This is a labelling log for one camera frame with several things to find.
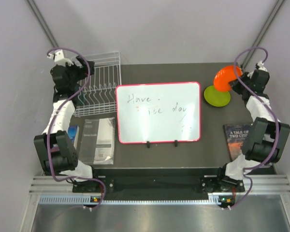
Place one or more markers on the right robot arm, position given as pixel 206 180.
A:
pixel 267 136

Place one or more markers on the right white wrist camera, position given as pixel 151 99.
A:
pixel 260 66

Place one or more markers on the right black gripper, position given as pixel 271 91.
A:
pixel 235 87

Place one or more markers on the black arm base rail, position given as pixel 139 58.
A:
pixel 197 180

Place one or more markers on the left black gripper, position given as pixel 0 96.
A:
pixel 83 71

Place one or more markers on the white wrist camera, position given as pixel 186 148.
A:
pixel 260 66
pixel 59 58

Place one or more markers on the grey slotted cable duct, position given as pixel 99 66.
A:
pixel 91 200

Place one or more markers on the red-framed whiteboard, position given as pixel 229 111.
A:
pixel 159 112

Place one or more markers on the grey setup guide booklet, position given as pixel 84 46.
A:
pixel 98 141

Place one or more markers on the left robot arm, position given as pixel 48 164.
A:
pixel 56 151

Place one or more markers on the lime green plate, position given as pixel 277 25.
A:
pixel 216 98

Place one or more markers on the blue book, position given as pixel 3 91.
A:
pixel 73 133

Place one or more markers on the orange plate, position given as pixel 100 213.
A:
pixel 224 76

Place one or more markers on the Tale of Two Cities book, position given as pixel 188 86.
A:
pixel 235 135

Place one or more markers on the white wire dish rack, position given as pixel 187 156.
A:
pixel 100 91

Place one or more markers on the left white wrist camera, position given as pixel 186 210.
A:
pixel 59 58

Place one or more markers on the teal blue plate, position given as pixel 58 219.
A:
pixel 81 99

